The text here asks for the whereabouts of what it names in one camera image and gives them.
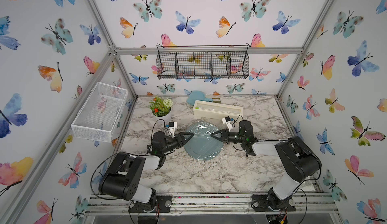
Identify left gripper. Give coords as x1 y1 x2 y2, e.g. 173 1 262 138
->
160 133 192 155

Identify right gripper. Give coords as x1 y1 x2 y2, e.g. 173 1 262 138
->
210 130 246 145

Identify teal ceramic plate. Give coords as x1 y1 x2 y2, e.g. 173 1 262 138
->
183 121 225 161

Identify clear plastic wrap sheet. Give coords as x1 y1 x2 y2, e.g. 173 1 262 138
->
182 120 226 161

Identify cream plastic wrap dispenser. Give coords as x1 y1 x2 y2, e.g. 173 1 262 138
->
193 100 244 120

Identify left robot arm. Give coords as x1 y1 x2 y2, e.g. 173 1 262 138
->
98 129 194 207

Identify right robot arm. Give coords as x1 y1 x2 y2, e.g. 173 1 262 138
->
211 117 322 201

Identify white green striped cloth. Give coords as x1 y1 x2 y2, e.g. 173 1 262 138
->
210 98 221 103

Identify potted plant white pot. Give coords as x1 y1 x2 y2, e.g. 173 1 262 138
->
149 96 173 124

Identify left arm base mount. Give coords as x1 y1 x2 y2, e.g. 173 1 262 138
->
129 194 172 214

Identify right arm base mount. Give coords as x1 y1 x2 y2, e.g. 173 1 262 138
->
251 190 296 212

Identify black wire wall basket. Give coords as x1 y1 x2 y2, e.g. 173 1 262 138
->
153 45 250 81

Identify white mesh wall basket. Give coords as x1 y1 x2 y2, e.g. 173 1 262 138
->
71 82 128 142

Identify aluminium front rail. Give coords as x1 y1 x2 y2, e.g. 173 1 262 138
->
86 192 339 216

